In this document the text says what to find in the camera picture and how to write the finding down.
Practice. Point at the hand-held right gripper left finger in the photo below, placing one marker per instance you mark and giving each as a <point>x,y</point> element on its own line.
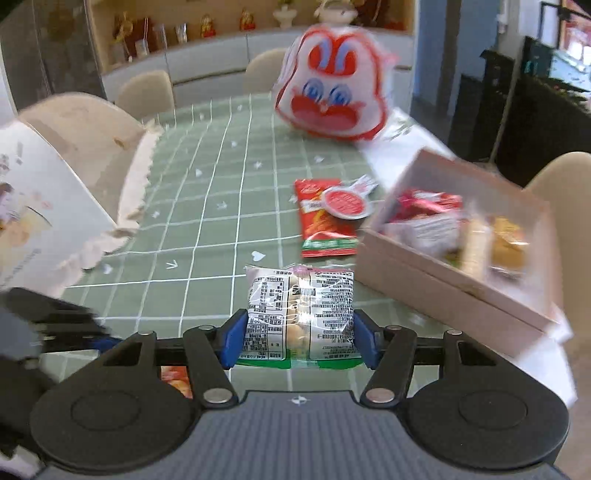
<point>231,341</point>

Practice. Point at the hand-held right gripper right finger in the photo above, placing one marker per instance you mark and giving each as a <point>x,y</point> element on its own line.
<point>364,341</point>

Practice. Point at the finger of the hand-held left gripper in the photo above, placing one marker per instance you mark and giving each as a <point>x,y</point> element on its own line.
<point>64,327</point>

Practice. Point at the clear nut packet white label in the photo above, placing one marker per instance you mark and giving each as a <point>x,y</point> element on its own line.
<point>300,314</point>

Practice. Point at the pink cardboard box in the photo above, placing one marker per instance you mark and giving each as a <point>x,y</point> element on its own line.
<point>415,286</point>

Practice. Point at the red white snack packet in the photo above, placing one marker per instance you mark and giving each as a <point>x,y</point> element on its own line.
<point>434,237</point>

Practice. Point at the long beige biscuit packet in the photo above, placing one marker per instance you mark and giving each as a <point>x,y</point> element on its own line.
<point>475,244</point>

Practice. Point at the dark red snack packet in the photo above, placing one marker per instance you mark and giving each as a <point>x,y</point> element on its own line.
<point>429,207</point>

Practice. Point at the orange snack packet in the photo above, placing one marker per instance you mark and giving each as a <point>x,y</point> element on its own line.
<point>175,381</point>

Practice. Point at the red green snack packet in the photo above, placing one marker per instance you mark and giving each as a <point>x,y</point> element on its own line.
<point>323,235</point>

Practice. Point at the green checked tablecloth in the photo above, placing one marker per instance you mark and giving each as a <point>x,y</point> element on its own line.
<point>207,207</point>

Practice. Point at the round red jelly cup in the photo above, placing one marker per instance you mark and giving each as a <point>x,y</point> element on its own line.
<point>346,203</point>

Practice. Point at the yellow snack packet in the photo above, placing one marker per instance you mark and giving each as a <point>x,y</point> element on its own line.
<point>510,244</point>

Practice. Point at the white red rabbit face bag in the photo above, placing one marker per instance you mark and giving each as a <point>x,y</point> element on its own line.
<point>332,83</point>

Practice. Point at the black sideboard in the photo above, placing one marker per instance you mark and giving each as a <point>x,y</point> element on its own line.
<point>531,115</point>

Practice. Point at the white low cabinet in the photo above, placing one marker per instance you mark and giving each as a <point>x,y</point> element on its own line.
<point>207,60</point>

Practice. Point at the gold ornament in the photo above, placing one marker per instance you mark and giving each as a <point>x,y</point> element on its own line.
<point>124,37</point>

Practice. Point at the clear glass ornament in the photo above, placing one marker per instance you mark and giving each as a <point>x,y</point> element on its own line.
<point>159,36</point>
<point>181,33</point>

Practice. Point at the red gold figurine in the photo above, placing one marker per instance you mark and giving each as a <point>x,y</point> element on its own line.
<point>248,19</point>
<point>208,25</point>

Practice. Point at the wooden display shelf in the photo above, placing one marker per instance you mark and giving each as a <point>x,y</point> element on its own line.
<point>221,9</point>

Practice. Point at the white vase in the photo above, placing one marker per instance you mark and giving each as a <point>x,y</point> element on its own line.
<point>284,13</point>

